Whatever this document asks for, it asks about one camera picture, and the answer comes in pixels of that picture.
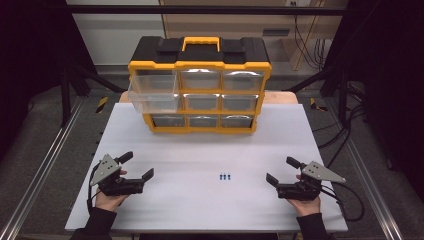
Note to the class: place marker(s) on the person's left hand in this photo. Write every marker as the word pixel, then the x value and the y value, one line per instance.
pixel 110 201

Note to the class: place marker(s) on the set of closed clear drawers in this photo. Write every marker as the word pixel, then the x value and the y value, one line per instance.
pixel 240 101

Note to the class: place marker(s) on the person's right hand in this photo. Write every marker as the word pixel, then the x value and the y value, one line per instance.
pixel 306 206

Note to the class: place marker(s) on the aluminium frame rail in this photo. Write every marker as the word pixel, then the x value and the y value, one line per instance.
pixel 43 160
pixel 366 173

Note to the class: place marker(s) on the yellow black organizer cabinet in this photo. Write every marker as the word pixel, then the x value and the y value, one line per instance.
pixel 200 50

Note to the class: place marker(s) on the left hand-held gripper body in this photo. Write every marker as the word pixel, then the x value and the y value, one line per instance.
pixel 115 186

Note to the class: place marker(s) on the clear plastic drawer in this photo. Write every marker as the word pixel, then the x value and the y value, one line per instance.
pixel 153 93

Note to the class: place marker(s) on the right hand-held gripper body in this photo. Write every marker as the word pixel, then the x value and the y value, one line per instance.
pixel 300 191

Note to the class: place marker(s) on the black horizontal frame bar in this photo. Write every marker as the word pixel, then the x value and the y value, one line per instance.
pixel 200 10

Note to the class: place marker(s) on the white wall outlet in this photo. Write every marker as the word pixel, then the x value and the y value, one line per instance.
pixel 296 2

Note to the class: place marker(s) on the black metal stand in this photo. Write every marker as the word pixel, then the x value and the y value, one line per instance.
pixel 342 96
pixel 65 96

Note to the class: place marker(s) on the black curtain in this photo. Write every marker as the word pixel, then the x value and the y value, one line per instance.
pixel 390 66
pixel 30 50

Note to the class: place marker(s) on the yellow black striped tape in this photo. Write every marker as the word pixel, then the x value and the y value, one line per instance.
pixel 102 104
pixel 314 104

